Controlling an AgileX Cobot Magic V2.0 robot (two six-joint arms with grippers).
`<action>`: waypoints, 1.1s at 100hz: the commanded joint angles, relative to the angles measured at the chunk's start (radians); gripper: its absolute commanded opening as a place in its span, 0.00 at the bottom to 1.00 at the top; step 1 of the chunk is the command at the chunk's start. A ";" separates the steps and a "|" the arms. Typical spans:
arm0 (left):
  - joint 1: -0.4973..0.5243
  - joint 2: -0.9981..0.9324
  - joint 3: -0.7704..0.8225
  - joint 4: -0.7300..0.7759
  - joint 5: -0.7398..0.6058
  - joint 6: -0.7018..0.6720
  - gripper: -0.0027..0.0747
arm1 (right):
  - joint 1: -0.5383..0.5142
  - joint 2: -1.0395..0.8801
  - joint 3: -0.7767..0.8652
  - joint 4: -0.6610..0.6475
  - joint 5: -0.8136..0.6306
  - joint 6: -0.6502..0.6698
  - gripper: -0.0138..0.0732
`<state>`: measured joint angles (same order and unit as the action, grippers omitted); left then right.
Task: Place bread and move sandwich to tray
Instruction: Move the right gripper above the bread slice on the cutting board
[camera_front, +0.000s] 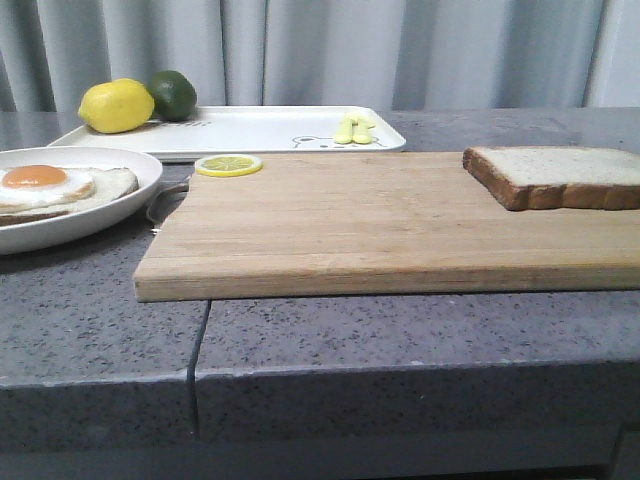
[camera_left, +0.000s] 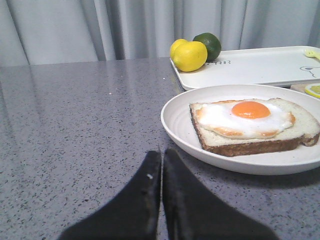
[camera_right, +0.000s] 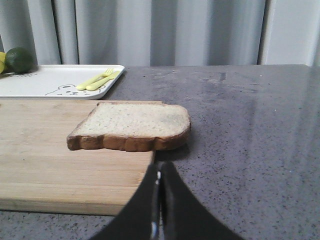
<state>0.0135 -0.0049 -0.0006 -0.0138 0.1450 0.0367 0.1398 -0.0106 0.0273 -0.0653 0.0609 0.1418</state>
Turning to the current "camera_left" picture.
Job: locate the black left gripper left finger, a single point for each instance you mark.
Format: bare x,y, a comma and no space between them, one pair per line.
132,214

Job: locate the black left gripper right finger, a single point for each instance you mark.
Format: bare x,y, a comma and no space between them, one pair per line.
194,213

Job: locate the white round plate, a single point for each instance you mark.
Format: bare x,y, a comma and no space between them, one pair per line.
176,120

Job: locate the bottom bread slice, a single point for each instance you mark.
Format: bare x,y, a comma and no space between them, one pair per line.
305,131

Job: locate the white bear tray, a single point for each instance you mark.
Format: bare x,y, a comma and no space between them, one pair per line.
274,66

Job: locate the fried egg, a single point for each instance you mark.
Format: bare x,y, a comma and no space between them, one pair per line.
242,119

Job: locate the front yellow lemon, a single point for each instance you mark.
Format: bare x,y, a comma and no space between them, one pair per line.
190,56

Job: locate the yellow lemon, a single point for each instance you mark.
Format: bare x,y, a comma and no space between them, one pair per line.
176,44
190,56

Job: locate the rear yellow lemon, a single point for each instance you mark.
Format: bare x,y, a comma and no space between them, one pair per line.
176,44

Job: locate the wooden cutting board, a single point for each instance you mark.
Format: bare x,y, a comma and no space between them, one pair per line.
298,87

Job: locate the green lime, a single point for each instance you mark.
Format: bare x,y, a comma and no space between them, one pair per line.
212,44

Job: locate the lemon slice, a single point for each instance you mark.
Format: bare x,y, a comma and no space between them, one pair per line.
313,89

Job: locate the yellow plastic fork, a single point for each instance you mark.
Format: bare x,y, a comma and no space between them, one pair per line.
312,54

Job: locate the grey curtain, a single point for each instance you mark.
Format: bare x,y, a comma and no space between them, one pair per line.
36,32

